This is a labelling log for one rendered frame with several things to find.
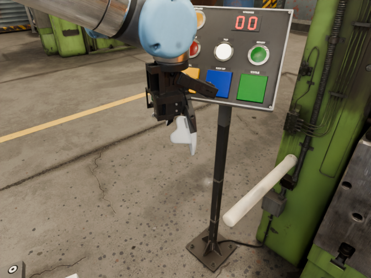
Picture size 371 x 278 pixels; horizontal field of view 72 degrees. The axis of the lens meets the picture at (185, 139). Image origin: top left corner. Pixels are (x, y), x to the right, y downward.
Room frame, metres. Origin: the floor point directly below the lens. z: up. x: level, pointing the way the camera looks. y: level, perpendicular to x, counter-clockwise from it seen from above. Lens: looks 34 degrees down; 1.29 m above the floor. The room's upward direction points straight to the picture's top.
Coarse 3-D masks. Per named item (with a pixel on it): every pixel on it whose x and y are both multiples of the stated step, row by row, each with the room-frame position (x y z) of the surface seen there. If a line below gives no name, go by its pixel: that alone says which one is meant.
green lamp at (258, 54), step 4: (256, 48) 0.74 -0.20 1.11; (260, 48) 0.73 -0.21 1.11; (252, 52) 0.73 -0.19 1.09; (256, 52) 0.73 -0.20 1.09; (260, 52) 0.73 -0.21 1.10; (264, 52) 0.72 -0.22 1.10; (252, 56) 0.73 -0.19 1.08; (256, 56) 0.72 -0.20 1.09; (260, 56) 0.72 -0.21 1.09; (264, 56) 0.72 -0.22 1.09; (252, 60) 0.72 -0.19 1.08; (256, 60) 0.72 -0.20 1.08; (260, 60) 0.72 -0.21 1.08
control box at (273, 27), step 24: (216, 24) 0.81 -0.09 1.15; (240, 24) 0.79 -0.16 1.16; (264, 24) 0.77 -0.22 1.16; (288, 24) 0.75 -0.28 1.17; (216, 48) 0.77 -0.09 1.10; (240, 48) 0.75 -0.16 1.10; (264, 48) 0.73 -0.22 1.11; (240, 72) 0.72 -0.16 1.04; (264, 72) 0.70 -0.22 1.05; (192, 96) 0.72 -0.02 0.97; (264, 96) 0.66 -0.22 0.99
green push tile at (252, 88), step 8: (240, 80) 0.70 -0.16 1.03; (248, 80) 0.69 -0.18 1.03; (256, 80) 0.69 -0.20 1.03; (264, 80) 0.68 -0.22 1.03; (240, 88) 0.69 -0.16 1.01; (248, 88) 0.68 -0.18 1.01; (256, 88) 0.67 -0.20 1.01; (264, 88) 0.67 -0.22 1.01; (240, 96) 0.67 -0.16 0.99; (248, 96) 0.67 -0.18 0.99; (256, 96) 0.66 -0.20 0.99
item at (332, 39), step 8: (344, 0) 0.81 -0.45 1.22; (344, 8) 0.81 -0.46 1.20; (336, 16) 0.82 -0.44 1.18; (336, 24) 0.81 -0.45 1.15; (336, 32) 0.81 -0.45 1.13; (328, 40) 0.84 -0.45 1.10; (336, 40) 0.81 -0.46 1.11; (344, 40) 0.81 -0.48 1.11; (328, 48) 0.82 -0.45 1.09; (328, 56) 0.81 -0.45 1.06; (328, 64) 0.81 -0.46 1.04; (328, 72) 0.81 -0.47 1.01; (320, 80) 0.82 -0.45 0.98; (320, 88) 0.81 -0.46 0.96; (320, 96) 0.80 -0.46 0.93; (320, 104) 0.80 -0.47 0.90; (312, 112) 0.81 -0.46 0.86; (312, 120) 0.80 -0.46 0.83; (312, 128) 0.80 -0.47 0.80; (304, 144) 0.80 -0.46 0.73; (304, 152) 0.80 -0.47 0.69; (296, 168) 0.80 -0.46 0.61; (288, 176) 0.83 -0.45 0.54; (296, 176) 0.79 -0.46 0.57; (280, 184) 0.81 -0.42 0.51; (288, 184) 0.79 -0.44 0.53; (296, 184) 0.81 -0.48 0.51
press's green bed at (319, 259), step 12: (312, 252) 0.55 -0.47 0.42; (324, 252) 0.52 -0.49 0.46; (312, 264) 0.54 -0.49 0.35; (324, 264) 0.51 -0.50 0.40; (336, 264) 0.50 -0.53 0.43; (300, 276) 0.56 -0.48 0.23; (312, 276) 0.53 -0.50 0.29; (324, 276) 0.50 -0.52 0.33; (336, 276) 0.48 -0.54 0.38; (348, 276) 0.46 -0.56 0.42; (360, 276) 0.44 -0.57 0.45
